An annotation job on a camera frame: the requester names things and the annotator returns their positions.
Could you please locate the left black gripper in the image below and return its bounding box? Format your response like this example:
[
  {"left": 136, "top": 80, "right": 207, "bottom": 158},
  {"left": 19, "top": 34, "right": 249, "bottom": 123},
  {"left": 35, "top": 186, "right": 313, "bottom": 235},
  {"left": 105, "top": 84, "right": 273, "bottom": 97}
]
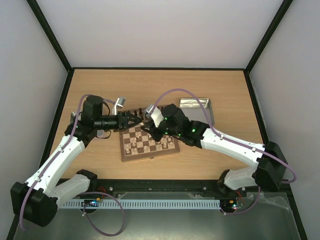
[{"left": 95, "top": 111, "right": 142, "bottom": 132}]

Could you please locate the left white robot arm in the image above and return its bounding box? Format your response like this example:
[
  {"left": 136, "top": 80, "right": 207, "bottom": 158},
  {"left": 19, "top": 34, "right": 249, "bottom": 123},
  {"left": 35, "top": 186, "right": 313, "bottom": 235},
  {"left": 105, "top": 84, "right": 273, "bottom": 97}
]
[{"left": 10, "top": 94, "right": 141, "bottom": 229}]

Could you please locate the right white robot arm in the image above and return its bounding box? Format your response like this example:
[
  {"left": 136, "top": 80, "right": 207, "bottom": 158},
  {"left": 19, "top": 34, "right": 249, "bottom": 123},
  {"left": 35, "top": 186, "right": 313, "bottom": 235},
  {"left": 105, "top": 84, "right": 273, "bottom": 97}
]
[{"left": 142, "top": 104, "right": 287, "bottom": 196}]

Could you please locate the dark chess pieces row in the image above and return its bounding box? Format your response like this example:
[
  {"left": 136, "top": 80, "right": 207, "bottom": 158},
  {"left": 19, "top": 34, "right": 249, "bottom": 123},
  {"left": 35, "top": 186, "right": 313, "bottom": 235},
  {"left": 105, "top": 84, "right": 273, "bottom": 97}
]
[{"left": 127, "top": 107, "right": 148, "bottom": 121}]

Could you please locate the wooden chess board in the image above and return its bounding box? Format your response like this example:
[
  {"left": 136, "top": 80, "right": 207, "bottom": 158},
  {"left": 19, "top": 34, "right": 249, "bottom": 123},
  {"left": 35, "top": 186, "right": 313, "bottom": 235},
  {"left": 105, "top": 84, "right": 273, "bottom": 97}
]
[{"left": 119, "top": 120, "right": 180, "bottom": 162}]

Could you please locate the white piece front row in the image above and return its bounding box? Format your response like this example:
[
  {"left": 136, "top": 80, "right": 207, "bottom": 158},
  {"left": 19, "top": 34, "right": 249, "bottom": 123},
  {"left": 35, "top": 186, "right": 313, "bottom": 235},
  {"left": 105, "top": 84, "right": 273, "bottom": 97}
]
[{"left": 143, "top": 146, "right": 149, "bottom": 153}]

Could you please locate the yellow metal tin box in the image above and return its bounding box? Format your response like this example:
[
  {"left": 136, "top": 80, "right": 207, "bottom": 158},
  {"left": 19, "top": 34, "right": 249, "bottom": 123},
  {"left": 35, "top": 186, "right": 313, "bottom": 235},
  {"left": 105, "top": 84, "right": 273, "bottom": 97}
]
[{"left": 178, "top": 98, "right": 215, "bottom": 125}]

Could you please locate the silver metal tin lid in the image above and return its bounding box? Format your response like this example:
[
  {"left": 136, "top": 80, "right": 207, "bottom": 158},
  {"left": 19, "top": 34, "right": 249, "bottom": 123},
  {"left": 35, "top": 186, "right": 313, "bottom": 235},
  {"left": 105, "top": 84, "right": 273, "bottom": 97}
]
[{"left": 70, "top": 111, "right": 77, "bottom": 124}]

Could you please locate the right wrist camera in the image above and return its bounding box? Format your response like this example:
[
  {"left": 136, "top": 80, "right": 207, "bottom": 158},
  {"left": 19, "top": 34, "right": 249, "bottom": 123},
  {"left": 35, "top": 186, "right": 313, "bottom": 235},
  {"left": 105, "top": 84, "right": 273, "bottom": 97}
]
[{"left": 144, "top": 104, "right": 164, "bottom": 128}]

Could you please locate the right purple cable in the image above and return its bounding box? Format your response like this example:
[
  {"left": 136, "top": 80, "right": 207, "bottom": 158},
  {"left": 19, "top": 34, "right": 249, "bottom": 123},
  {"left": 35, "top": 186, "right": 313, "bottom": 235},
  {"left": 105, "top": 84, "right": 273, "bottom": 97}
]
[{"left": 154, "top": 88, "right": 298, "bottom": 216}]

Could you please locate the purple cable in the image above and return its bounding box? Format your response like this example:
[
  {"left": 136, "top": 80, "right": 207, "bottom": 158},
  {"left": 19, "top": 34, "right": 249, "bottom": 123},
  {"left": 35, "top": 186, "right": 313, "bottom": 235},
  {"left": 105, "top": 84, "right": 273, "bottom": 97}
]
[
  {"left": 19, "top": 94, "right": 125, "bottom": 236},
  {"left": 154, "top": 88, "right": 298, "bottom": 216}
]

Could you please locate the black mounting rail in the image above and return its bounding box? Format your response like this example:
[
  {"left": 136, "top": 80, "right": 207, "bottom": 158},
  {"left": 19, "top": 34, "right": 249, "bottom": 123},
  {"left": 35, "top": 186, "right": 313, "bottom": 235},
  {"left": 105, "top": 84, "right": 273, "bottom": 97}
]
[{"left": 94, "top": 178, "right": 291, "bottom": 198}]

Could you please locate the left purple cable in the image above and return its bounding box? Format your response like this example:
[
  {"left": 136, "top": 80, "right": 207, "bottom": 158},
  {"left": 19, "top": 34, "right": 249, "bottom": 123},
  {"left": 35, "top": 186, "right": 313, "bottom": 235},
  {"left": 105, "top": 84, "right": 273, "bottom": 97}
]
[{"left": 19, "top": 94, "right": 125, "bottom": 236}]

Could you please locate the light blue cable duct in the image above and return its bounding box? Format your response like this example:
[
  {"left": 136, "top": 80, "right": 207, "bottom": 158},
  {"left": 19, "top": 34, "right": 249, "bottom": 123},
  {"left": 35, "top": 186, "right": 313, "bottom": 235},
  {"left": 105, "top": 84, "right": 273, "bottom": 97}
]
[{"left": 61, "top": 199, "right": 221, "bottom": 210}]

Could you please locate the black enclosure frame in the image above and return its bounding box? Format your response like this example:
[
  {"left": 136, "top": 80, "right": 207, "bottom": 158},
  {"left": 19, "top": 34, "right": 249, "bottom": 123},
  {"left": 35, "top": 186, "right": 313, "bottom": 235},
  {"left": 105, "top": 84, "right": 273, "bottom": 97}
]
[{"left": 4, "top": 0, "right": 311, "bottom": 240}]

